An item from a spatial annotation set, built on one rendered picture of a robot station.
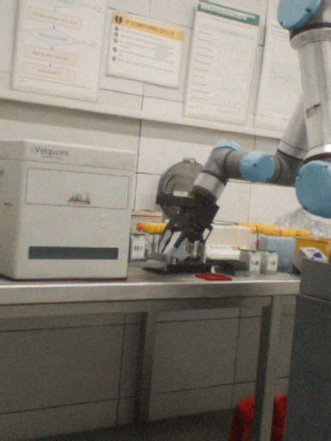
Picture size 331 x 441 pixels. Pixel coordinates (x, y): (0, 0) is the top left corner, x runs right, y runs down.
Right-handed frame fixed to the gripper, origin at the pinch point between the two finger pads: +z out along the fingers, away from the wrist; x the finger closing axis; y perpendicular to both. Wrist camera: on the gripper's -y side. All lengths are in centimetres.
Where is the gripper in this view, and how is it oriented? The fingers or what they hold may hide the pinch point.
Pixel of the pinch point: (160, 257)
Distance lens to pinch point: 171.0
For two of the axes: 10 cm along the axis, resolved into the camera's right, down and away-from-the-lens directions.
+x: -5.7, -0.9, 8.2
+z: -4.8, 8.4, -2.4
